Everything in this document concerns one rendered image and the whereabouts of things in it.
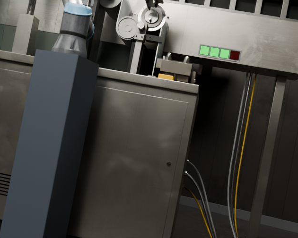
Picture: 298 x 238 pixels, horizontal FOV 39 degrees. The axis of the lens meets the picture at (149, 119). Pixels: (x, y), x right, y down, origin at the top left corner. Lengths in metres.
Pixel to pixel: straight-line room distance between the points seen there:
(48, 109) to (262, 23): 1.44
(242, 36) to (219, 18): 0.17
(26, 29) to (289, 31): 1.52
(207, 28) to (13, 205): 1.52
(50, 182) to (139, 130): 0.50
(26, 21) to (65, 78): 0.89
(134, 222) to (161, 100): 0.58
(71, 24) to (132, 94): 0.43
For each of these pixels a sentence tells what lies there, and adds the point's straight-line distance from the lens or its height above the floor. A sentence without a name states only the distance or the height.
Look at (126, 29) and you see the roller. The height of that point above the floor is 1.16.
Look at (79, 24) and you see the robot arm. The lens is 1.84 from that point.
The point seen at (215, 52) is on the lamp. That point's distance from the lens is 2.60.
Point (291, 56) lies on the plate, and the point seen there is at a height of 1.23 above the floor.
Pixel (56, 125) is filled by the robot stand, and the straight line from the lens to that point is 1.74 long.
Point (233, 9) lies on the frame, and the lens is 2.68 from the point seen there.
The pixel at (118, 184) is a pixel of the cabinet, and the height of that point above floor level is 0.38.
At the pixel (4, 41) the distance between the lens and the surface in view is 2.90.
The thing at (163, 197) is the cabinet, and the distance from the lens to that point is 1.99.
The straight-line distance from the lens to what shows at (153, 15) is 2.31.
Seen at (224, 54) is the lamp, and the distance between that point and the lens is 2.60.
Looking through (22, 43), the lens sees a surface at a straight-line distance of 2.55.
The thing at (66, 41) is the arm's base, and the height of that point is 0.95.
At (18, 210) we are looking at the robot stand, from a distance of 1.84.
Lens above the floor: 0.67
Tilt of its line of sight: 1 degrees up
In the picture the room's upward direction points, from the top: 11 degrees clockwise
